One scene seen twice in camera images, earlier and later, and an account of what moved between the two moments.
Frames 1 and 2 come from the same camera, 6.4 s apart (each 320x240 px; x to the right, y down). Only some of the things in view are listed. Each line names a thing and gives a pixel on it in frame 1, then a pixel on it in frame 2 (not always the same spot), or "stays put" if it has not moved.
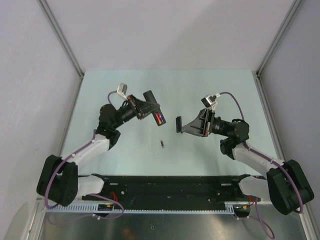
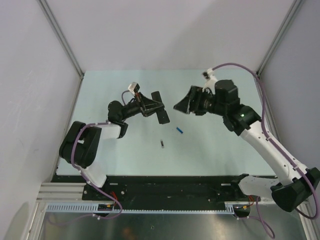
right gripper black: x=202 y=125 to x=195 y=93
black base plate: x=117 y=188 stays put
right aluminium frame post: x=292 y=12 stays put
